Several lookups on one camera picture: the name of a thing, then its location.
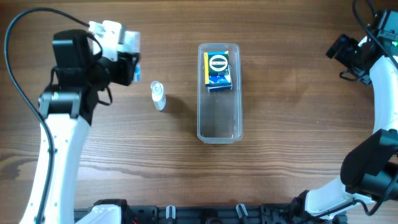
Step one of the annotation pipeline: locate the small dark green box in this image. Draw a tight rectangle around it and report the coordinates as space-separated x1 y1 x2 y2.
207 51 229 76

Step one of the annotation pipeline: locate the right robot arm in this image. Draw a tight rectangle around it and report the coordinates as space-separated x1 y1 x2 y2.
287 7 397 223

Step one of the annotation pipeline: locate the blue yellow VapoDrops box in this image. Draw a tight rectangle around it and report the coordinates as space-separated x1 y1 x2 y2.
203 52 232 87

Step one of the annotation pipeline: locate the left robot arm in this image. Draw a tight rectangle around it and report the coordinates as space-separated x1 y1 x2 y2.
21 28 141 223

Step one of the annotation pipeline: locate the white spray bottle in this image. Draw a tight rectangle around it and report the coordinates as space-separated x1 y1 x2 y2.
150 81 166 111

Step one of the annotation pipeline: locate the clear plastic container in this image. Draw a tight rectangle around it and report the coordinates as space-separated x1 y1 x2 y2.
197 43 243 144

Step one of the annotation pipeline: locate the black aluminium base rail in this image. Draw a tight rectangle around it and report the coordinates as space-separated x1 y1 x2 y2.
73 203 348 224

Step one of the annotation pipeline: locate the white green medicine box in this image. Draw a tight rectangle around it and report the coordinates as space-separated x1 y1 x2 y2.
133 32 141 82

